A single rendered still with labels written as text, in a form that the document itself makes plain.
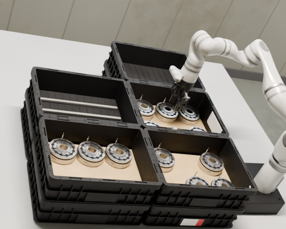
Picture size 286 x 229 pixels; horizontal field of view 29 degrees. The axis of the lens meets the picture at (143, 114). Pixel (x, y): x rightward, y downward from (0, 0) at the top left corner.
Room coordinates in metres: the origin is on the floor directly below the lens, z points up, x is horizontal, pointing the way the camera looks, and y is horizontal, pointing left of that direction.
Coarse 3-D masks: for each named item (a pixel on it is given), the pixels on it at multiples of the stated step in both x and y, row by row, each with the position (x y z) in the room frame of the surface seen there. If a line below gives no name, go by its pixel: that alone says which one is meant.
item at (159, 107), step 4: (160, 104) 2.00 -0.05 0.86; (164, 104) 2.01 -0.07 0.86; (168, 104) 2.02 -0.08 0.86; (156, 108) 1.96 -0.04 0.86; (160, 108) 1.96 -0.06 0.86; (172, 108) 2.00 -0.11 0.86; (160, 112) 1.93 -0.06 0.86; (164, 112) 1.95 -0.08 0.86; (172, 112) 1.97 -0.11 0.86; (176, 112) 1.99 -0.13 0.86; (168, 116) 1.93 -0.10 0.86; (172, 116) 1.94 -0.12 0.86; (176, 116) 1.96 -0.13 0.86
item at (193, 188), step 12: (168, 132) 1.73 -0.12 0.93; (180, 132) 1.76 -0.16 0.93; (156, 156) 1.56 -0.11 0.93; (240, 156) 1.78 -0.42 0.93; (252, 180) 1.67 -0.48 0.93; (204, 192) 1.51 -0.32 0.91; (216, 192) 1.53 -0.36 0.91; (228, 192) 1.56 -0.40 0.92; (240, 192) 1.58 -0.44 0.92; (252, 192) 1.61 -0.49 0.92
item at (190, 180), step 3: (189, 177) 1.61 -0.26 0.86; (192, 177) 1.62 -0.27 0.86; (195, 177) 1.63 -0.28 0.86; (198, 177) 1.63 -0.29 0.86; (189, 180) 1.59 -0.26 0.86; (192, 180) 1.60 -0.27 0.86; (195, 180) 1.61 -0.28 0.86; (201, 180) 1.62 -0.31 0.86; (204, 180) 1.63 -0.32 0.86; (189, 183) 1.58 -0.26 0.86; (192, 183) 1.59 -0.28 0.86; (204, 183) 1.62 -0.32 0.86; (207, 183) 1.62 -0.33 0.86
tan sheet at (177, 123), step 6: (144, 120) 1.87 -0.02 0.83; (156, 120) 1.91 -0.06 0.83; (198, 120) 2.05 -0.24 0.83; (162, 126) 1.89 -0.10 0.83; (168, 126) 1.91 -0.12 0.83; (174, 126) 1.93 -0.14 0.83; (180, 126) 1.95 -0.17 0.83; (186, 126) 1.97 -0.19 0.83; (192, 126) 1.99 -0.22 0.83; (198, 126) 2.01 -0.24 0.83
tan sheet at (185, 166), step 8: (176, 160) 1.71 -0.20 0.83; (184, 160) 1.74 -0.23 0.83; (192, 160) 1.76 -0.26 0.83; (176, 168) 1.67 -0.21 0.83; (184, 168) 1.69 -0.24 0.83; (192, 168) 1.71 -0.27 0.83; (224, 168) 1.80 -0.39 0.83; (168, 176) 1.60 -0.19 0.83; (176, 176) 1.62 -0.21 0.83; (184, 176) 1.64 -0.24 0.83; (200, 176) 1.69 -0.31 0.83; (208, 176) 1.71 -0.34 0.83; (216, 176) 1.73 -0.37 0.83; (224, 176) 1.75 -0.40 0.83
